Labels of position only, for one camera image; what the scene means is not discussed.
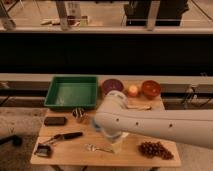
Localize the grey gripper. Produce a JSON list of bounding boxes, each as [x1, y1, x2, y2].
[[109, 133, 128, 154]]

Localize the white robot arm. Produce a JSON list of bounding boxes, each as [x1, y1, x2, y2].
[[94, 90, 213, 149]]

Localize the metal fork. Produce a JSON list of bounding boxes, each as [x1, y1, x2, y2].
[[86, 144, 113, 153]]

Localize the bunch of dark grapes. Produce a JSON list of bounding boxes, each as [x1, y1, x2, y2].
[[138, 141, 174, 160]]

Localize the yellow banana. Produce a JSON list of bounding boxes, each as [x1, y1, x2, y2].
[[127, 105, 152, 111]]

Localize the wooden table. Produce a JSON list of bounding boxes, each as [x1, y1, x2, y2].
[[30, 79, 183, 168]]

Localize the orange apple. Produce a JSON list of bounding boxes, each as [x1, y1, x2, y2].
[[128, 85, 139, 97]]

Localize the purple bowl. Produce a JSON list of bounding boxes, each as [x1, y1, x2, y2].
[[101, 79, 124, 95]]

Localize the red bowl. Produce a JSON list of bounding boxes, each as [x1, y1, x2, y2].
[[141, 80, 161, 99]]

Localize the black rectangular block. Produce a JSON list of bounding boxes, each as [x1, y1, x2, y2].
[[44, 117, 67, 126]]

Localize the green plastic tray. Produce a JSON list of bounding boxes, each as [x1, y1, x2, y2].
[[44, 76, 98, 110]]

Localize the black object on floor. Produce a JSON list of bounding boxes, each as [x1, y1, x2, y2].
[[0, 135, 22, 147]]

